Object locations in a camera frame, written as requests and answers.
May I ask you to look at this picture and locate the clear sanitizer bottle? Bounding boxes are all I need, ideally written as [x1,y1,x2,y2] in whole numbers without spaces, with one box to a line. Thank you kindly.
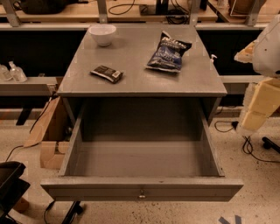
[9,61,27,82]

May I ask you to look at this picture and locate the black floor cable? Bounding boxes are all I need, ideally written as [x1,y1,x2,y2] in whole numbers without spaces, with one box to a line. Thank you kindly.
[241,135,280,165]

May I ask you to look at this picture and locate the cardboard box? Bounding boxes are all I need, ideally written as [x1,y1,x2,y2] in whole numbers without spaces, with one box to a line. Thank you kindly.
[24,96,69,170]

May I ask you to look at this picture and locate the black snack packet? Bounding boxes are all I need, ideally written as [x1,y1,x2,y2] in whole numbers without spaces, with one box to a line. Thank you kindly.
[90,66,123,83]

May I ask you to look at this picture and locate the blue chip bag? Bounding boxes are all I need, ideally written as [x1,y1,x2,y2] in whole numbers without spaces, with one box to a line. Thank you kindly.
[146,31,193,73]

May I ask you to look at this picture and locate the black chair base leg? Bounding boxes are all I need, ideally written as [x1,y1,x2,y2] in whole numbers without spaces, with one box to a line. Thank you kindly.
[262,136,280,153]

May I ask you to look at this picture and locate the black chair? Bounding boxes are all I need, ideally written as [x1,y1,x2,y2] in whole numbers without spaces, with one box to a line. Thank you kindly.
[0,161,30,224]

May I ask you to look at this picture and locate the white bowl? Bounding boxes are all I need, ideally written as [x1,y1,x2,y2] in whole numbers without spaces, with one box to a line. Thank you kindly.
[88,24,116,46]

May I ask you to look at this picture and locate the black power adapter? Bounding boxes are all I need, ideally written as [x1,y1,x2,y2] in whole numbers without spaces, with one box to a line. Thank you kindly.
[231,121,238,130]

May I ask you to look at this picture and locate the grey drawer cabinet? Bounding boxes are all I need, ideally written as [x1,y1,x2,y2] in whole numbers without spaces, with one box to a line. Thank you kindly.
[57,24,228,130]

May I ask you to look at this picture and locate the grey top drawer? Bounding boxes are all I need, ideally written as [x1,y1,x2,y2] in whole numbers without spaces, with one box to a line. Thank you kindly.
[41,98,243,201]

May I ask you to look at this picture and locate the white pump bottle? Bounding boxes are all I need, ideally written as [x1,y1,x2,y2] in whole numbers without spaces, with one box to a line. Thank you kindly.
[210,54,217,70]

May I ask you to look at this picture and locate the black bag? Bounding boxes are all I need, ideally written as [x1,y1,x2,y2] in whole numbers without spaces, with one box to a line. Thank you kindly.
[18,0,79,15]

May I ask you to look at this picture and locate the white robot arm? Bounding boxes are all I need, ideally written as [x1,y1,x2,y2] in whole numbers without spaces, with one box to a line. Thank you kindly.
[234,15,280,136]

